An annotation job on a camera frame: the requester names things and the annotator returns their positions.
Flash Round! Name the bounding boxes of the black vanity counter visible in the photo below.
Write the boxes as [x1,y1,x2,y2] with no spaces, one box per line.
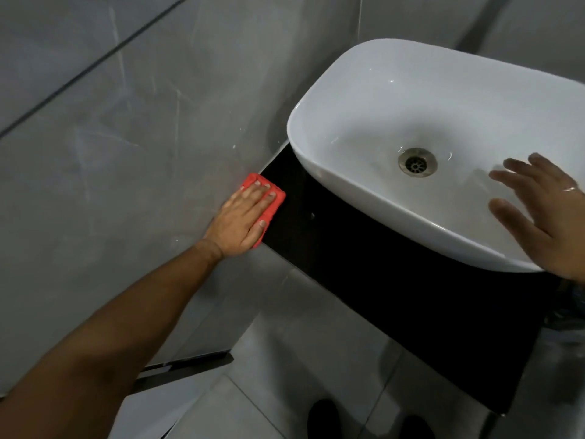
[258,141,562,415]

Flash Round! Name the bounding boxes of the metal basin drain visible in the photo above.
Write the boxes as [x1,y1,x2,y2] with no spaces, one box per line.
[398,147,438,178]

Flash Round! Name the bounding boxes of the red cleaning cloth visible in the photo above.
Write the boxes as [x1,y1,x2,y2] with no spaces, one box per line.
[241,173,287,248]

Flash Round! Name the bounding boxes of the black skirting strip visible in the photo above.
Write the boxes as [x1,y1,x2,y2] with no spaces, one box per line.
[134,352,234,394]

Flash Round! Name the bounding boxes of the person's right hand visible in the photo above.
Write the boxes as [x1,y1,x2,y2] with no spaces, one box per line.
[488,153,585,284]

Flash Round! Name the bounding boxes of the person's left hand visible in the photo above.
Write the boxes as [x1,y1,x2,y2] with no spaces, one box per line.
[203,181,278,259]

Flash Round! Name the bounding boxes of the black shoe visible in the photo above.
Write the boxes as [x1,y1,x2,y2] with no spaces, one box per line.
[401,413,436,439]
[307,399,342,439]

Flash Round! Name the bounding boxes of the person's left forearm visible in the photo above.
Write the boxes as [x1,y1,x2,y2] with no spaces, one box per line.
[0,239,225,439]

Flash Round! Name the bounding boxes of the white ceramic wash basin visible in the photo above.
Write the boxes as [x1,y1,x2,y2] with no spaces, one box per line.
[286,38,585,273]

